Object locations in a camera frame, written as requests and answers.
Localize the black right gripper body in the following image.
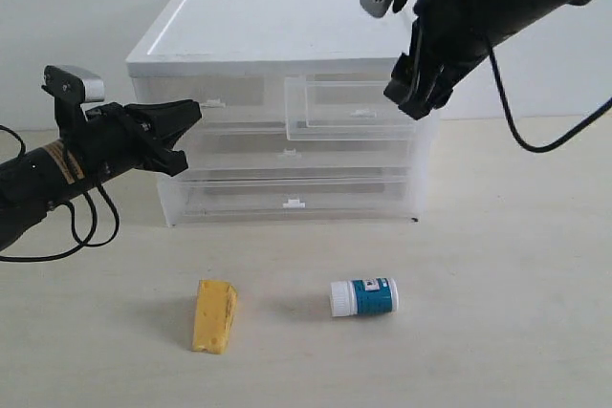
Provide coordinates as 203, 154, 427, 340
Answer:
401, 0, 493, 89

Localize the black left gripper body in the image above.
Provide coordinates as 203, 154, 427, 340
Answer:
76, 102, 165, 179

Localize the yellow cheese wedge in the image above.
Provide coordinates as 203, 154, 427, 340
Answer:
191, 279, 238, 354

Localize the white bottle blue label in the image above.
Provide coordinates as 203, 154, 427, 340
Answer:
329, 277, 400, 317

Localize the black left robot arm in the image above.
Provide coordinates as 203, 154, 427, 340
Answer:
1, 99, 202, 249

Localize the white plastic drawer cabinet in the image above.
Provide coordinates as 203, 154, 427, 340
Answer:
126, 0, 437, 222

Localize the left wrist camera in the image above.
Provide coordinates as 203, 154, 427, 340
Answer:
40, 64, 106, 137

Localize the left black cable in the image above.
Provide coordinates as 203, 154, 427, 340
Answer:
0, 124, 120, 264

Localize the black cable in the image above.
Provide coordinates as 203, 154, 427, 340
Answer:
0, 124, 120, 264
485, 0, 612, 154

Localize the right black cable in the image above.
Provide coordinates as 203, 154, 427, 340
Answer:
485, 0, 612, 154

